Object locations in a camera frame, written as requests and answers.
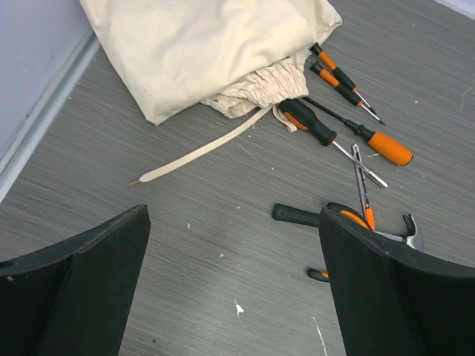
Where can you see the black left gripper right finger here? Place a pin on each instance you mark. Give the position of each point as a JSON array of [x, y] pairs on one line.
[[393, 300]]

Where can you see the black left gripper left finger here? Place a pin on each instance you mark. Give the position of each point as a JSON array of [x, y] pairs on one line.
[[74, 297]]

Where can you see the orange black needle nose pliers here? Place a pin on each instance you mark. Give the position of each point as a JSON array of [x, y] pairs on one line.
[[318, 275]]

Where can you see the black orange grip screwdriver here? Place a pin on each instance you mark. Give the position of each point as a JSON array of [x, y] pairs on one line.
[[305, 119]]

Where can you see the small orange black precision screwdriver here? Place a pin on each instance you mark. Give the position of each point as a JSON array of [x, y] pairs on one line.
[[326, 61]]

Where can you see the black handle claw hammer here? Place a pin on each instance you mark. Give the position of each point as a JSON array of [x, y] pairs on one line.
[[412, 238]]

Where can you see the orange handle black shaft screwdriver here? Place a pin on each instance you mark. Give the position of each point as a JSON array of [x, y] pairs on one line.
[[380, 143]]

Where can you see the beige cloth drawstring bag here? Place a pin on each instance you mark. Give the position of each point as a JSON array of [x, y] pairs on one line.
[[240, 58]]

